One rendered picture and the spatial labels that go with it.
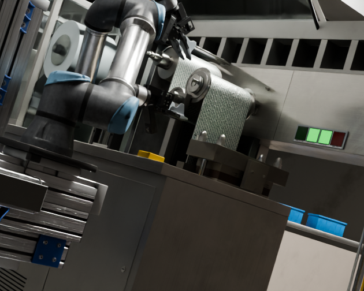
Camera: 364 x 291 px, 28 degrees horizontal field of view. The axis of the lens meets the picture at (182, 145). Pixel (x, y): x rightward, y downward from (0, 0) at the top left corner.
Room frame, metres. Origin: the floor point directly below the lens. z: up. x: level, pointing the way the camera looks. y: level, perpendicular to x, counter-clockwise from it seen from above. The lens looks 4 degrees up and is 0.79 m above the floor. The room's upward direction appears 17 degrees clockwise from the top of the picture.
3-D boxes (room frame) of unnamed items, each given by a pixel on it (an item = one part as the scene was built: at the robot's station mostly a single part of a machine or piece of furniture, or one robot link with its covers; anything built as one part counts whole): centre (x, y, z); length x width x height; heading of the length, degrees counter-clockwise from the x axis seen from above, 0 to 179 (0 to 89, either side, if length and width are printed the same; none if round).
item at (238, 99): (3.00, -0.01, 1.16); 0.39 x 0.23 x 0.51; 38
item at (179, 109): (2.68, 0.04, 1.11); 0.09 x 0.03 x 0.06; 119
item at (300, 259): (8.40, -1.07, 0.41); 2.20 x 1.78 x 0.83; 130
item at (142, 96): (2.59, 0.21, 1.11); 0.08 x 0.05 x 0.08; 38
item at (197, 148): (2.78, -0.23, 1.00); 0.40 x 0.16 x 0.06; 128
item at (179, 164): (2.85, -0.13, 0.92); 0.28 x 0.04 x 0.04; 128
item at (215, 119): (2.85, -0.12, 1.11); 0.23 x 0.01 x 0.18; 128
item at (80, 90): (2.05, 0.36, 0.98); 0.13 x 0.12 x 0.14; 94
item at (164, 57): (3.01, 0.18, 1.33); 0.06 x 0.06 x 0.06; 38
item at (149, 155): (2.55, 0.09, 0.91); 0.07 x 0.07 x 0.02; 38
